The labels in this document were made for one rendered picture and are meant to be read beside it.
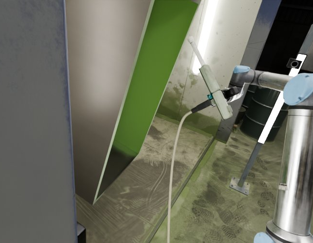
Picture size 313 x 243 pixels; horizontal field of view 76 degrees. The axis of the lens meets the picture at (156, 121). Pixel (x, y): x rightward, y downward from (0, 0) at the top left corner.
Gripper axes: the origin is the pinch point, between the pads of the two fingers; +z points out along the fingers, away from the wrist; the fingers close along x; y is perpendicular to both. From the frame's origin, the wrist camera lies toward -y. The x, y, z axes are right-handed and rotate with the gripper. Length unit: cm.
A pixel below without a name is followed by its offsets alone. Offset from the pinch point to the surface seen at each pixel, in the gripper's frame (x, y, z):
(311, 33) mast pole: 19, -40, -98
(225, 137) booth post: -48, 100, -171
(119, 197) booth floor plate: -45, 116, 12
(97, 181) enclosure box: -16, 55, 52
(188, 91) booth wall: 36, 116, -153
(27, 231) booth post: -9, -34, 97
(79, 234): -14, -27, 91
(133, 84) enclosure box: 35, 52, 1
